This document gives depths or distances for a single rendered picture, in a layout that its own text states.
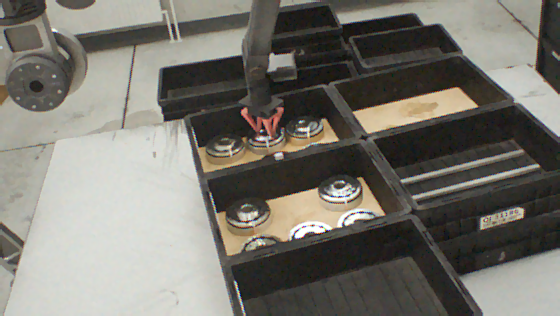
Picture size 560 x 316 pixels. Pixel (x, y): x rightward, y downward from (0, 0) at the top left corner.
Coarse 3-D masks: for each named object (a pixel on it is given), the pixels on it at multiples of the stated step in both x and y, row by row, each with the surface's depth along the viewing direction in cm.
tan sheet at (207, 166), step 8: (328, 128) 186; (328, 136) 183; (336, 136) 182; (288, 144) 182; (200, 152) 183; (248, 152) 181; (208, 160) 180; (240, 160) 178; (248, 160) 178; (208, 168) 177; (216, 168) 176
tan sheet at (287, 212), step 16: (304, 192) 164; (368, 192) 161; (272, 208) 160; (288, 208) 159; (304, 208) 159; (320, 208) 158; (368, 208) 156; (224, 224) 157; (272, 224) 155; (288, 224) 154; (336, 224) 153; (224, 240) 152; (240, 240) 152
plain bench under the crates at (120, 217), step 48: (528, 96) 212; (96, 144) 218; (144, 144) 215; (48, 192) 199; (96, 192) 196; (144, 192) 194; (192, 192) 191; (48, 240) 181; (96, 240) 178; (144, 240) 176; (192, 240) 174; (48, 288) 165; (96, 288) 163; (144, 288) 161; (192, 288) 159; (480, 288) 149; (528, 288) 148
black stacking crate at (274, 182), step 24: (264, 168) 158; (288, 168) 159; (312, 168) 161; (336, 168) 163; (360, 168) 165; (216, 192) 158; (240, 192) 160; (264, 192) 161; (288, 192) 163; (384, 192) 150
